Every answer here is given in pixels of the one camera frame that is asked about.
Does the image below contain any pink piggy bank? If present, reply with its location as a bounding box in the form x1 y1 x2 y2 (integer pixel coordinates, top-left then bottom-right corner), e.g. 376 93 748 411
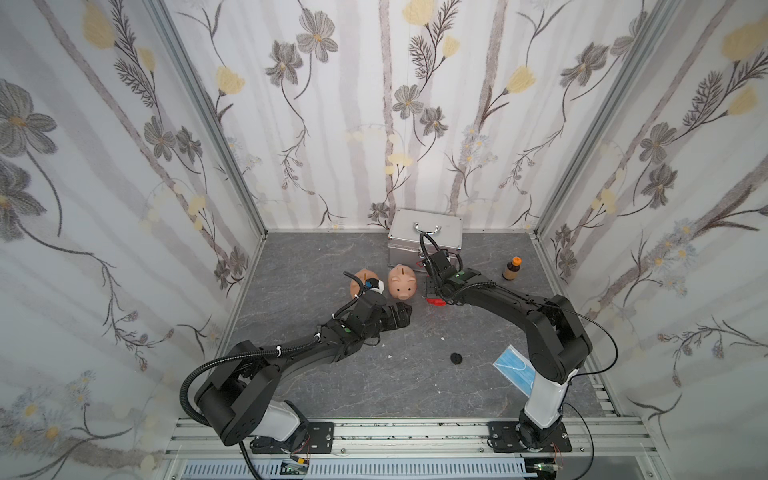
387 264 418 301
350 269 380 298

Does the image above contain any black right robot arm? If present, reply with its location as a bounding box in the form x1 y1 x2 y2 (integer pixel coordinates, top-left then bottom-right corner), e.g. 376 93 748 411
419 233 593 451

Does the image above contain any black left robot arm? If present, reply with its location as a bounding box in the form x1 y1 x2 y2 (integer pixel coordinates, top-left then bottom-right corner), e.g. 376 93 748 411
179 271 413 479

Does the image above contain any silver aluminium first aid case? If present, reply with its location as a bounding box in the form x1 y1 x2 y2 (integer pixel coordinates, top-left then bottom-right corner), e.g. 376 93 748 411
388 209 463 273

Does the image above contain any small brown orange-capped bottle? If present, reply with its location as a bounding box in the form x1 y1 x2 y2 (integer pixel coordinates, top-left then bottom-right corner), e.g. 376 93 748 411
503 257 522 281

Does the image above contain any blue face mask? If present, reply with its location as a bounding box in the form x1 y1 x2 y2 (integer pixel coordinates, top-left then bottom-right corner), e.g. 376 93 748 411
493 345 536 397

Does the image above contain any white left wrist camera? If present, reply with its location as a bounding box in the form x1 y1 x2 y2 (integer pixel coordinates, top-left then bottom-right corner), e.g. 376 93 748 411
364 277 386 294

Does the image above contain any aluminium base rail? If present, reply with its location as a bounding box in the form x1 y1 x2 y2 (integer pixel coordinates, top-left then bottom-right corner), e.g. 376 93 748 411
161 418 661 480

